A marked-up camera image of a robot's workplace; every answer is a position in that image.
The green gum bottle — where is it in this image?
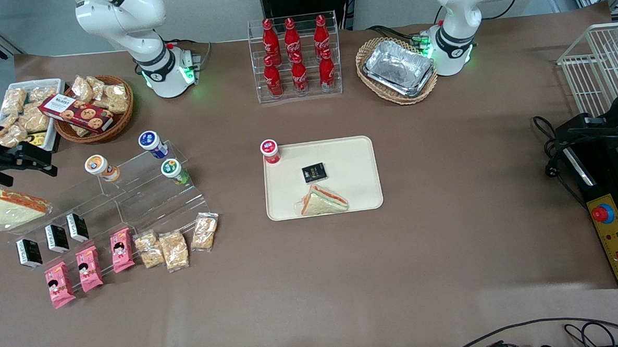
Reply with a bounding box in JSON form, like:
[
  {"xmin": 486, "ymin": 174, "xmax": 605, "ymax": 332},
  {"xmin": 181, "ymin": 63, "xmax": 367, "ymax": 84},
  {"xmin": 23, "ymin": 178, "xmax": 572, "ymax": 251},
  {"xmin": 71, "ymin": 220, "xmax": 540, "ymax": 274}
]
[{"xmin": 160, "ymin": 158, "xmax": 191, "ymax": 187}]

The orange gum bottle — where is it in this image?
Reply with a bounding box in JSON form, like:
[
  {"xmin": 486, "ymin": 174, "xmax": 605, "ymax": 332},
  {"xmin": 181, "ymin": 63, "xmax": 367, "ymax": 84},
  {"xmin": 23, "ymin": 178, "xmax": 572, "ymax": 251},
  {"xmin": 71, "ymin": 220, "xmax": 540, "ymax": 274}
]
[{"xmin": 84, "ymin": 154, "xmax": 121, "ymax": 184}]

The white rectangular tray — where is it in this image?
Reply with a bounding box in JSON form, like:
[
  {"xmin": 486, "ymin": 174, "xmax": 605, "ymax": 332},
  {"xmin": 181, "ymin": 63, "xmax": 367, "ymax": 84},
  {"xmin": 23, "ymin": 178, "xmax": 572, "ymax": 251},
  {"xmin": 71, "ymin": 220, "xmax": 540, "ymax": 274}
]
[{"xmin": 0, "ymin": 78, "xmax": 69, "ymax": 155}]

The blue gum bottle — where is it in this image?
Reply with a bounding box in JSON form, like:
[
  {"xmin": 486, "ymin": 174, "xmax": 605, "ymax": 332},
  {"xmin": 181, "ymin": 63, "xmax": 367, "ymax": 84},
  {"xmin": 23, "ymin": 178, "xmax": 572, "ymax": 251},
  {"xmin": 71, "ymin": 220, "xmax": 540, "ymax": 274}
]
[{"xmin": 138, "ymin": 130, "xmax": 169, "ymax": 160}]

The aluminium foil tray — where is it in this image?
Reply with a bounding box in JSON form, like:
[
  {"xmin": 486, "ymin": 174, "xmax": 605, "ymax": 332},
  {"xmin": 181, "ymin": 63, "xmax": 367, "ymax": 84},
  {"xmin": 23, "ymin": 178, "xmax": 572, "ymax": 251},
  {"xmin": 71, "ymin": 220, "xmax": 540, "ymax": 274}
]
[{"xmin": 362, "ymin": 38, "xmax": 437, "ymax": 100}]

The red gum bottle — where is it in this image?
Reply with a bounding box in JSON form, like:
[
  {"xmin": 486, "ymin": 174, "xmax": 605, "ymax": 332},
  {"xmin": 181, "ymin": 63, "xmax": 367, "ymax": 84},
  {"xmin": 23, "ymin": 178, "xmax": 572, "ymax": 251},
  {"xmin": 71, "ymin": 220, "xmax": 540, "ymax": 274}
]
[{"xmin": 259, "ymin": 139, "xmax": 281, "ymax": 166}]

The beige plastic tray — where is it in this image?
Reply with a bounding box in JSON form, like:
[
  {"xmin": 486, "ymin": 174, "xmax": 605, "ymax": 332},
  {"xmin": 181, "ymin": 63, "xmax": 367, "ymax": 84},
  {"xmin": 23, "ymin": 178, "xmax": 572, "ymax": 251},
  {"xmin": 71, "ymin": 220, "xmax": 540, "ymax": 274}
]
[{"xmin": 262, "ymin": 135, "xmax": 385, "ymax": 222}]

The clear crispy snack packet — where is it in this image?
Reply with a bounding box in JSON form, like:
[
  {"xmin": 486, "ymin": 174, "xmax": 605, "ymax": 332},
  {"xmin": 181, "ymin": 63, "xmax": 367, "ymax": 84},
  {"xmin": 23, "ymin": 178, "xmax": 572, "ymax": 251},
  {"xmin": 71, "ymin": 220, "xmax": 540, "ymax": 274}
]
[
  {"xmin": 26, "ymin": 85, "xmax": 58, "ymax": 103},
  {"xmin": 190, "ymin": 212, "xmax": 220, "ymax": 252},
  {"xmin": 0, "ymin": 123, "xmax": 29, "ymax": 148},
  {"xmin": 99, "ymin": 83, "xmax": 131, "ymax": 115},
  {"xmin": 18, "ymin": 104, "xmax": 51, "ymax": 134},
  {"xmin": 86, "ymin": 76, "xmax": 108, "ymax": 100},
  {"xmin": 71, "ymin": 75, "xmax": 95, "ymax": 104},
  {"xmin": 0, "ymin": 88, "xmax": 28, "ymax": 116},
  {"xmin": 158, "ymin": 229, "xmax": 191, "ymax": 274},
  {"xmin": 133, "ymin": 229, "xmax": 166, "ymax": 270}
]

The wrapped triangle sandwich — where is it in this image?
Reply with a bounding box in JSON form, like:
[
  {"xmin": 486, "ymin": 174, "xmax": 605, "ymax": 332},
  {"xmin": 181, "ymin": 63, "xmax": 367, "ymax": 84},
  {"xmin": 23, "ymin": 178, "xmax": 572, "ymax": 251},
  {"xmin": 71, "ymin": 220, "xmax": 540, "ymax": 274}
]
[
  {"xmin": 0, "ymin": 186, "xmax": 55, "ymax": 232},
  {"xmin": 294, "ymin": 182, "xmax": 350, "ymax": 217}
]

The red cookie box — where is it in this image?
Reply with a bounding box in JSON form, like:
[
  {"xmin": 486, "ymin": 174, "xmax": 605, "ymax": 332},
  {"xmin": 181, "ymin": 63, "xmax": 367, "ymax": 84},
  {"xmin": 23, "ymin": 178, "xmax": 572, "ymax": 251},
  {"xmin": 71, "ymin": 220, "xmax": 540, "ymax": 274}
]
[{"xmin": 38, "ymin": 91, "xmax": 115, "ymax": 136}]

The small black box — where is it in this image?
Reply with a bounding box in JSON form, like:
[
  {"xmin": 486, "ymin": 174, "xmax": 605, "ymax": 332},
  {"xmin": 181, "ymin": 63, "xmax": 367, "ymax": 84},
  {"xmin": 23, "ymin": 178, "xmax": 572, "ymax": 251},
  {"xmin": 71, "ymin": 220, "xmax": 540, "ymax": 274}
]
[
  {"xmin": 301, "ymin": 162, "xmax": 328, "ymax": 185},
  {"xmin": 66, "ymin": 212, "xmax": 90, "ymax": 243},
  {"xmin": 44, "ymin": 223, "xmax": 70, "ymax": 254},
  {"xmin": 16, "ymin": 237, "xmax": 43, "ymax": 269}
]

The round wicker basket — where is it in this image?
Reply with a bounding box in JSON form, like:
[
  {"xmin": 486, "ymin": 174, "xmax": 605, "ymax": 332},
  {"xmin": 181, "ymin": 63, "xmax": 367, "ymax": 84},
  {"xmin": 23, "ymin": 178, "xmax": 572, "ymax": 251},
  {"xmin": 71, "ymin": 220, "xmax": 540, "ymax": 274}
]
[{"xmin": 52, "ymin": 73, "xmax": 136, "ymax": 146}]

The black sealing machine yellow panel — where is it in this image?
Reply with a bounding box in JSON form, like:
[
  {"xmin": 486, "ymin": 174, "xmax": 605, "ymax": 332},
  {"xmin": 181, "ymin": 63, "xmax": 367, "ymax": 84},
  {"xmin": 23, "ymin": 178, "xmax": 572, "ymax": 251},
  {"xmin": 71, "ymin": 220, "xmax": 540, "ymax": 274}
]
[{"xmin": 554, "ymin": 112, "xmax": 618, "ymax": 291}]

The pink snack packet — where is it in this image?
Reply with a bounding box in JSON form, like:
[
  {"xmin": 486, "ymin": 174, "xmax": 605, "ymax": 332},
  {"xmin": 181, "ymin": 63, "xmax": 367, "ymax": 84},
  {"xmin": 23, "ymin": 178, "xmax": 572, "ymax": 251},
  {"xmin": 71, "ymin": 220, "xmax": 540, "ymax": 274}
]
[
  {"xmin": 43, "ymin": 261, "xmax": 77, "ymax": 309},
  {"xmin": 75, "ymin": 245, "xmax": 105, "ymax": 294},
  {"xmin": 109, "ymin": 227, "xmax": 137, "ymax": 274}
]

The clear acrylic stepped stand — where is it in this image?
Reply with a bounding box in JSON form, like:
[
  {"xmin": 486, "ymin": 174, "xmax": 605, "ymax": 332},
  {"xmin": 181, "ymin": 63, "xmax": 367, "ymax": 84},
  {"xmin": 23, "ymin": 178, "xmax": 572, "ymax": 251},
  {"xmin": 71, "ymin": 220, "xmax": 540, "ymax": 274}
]
[{"xmin": 5, "ymin": 139, "xmax": 211, "ymax": 260}]

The oval wicker basket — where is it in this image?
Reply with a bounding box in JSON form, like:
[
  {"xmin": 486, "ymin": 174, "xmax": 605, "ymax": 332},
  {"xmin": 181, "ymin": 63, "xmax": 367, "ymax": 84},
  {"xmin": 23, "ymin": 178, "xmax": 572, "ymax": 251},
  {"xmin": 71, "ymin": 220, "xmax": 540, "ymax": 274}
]
[{"xmin": 355, "ymin": 35, "xmax": 439, "ymax": 108}]

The red cola bottle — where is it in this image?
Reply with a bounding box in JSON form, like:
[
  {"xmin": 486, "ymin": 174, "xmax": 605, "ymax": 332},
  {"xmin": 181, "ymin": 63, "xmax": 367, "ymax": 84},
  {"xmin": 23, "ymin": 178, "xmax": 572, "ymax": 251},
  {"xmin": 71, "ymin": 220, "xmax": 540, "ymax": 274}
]
[
  {"xmin": 318, "ymin": 48, "xmax": 336, "ymax": 88},
  {"xmin": 290, "ymin": 53, "xmax": 309, "ymax": 94},
  {"xmin": 262, "ymin": 17, "xmax": 282, "ymax": 67},
  {"xmin": 263, "ymin": 55, "xmax": 284, "ymax": 98},
  {"xmin": 313, "ymin": 14, "xmax": 331, "ymax": 59},
  {"xmin": 283, "ymin": 16, "xmax": 303, "ymax": 63}
]

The clear acrylic bottle rack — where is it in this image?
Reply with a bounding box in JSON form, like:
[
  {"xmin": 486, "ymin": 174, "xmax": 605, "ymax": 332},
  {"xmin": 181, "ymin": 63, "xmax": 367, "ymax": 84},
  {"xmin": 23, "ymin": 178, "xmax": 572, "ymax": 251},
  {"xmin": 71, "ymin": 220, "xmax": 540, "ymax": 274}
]
[{"xmin": 246, "ymin": 10, "xmax": 344, "ymax": 104}]

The white wire basket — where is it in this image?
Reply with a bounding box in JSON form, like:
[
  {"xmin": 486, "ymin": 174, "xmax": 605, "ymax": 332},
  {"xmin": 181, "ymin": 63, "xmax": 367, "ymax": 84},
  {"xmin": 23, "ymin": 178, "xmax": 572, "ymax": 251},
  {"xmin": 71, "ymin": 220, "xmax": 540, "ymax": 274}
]
[{"xmin": 555, "ymin": 22, "xmax": 618, "ymax": 119}]

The black power cable with plug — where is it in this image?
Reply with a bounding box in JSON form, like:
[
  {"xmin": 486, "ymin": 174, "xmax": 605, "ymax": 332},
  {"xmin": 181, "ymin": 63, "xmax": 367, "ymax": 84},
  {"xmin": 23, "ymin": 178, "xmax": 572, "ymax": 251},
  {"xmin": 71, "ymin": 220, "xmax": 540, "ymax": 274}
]
[{"xmin": 533, "ymin": 114, "xmax": 587, "ymax": 211}]

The long black cable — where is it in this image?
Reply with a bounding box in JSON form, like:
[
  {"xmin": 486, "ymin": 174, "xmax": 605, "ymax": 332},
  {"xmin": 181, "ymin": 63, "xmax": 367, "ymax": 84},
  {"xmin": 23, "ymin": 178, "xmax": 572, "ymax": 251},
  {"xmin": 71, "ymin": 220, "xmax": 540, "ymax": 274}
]
[{"xmin": 443, "ymin": 315, "xmax": 618, "ymax": 347}]

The looped black cable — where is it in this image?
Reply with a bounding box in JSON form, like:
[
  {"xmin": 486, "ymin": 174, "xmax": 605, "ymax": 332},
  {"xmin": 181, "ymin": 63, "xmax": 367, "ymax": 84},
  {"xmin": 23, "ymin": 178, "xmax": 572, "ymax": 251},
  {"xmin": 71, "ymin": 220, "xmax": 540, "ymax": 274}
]
[{"xmin": 563, "ymin": 321, "xmax": 617, "ymax": 347}]

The black base cable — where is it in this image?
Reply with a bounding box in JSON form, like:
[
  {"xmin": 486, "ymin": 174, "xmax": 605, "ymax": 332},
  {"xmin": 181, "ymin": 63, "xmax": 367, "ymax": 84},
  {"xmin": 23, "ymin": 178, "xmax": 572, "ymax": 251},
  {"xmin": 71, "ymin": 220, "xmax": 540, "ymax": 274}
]
[
  {"xmin": 368, "ymin": 23, "xmax": 427, "ymax": 49},
  {"xmin": 165, "ymin": 37, "xmax": 214, "ymax": 71}
]

